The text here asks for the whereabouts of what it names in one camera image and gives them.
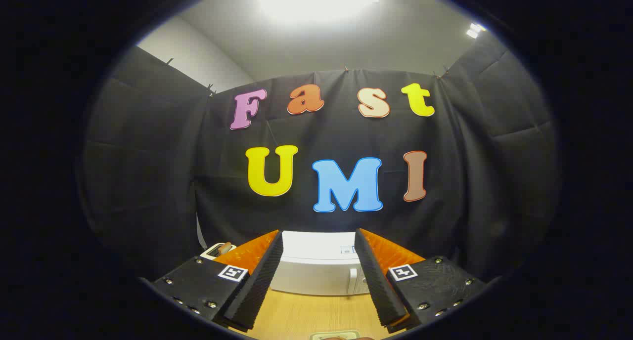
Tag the white microwave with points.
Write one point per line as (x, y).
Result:
(316, 271)

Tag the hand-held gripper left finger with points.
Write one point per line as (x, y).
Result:
(262, 276)

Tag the white toaster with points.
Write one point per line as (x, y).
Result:
(211, 253)

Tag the white rectangular plate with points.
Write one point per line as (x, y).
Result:
(321, 335)

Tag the small ceiling spotlight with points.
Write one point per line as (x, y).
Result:
(474, 30)

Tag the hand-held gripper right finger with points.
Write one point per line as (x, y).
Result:
(377, 280)

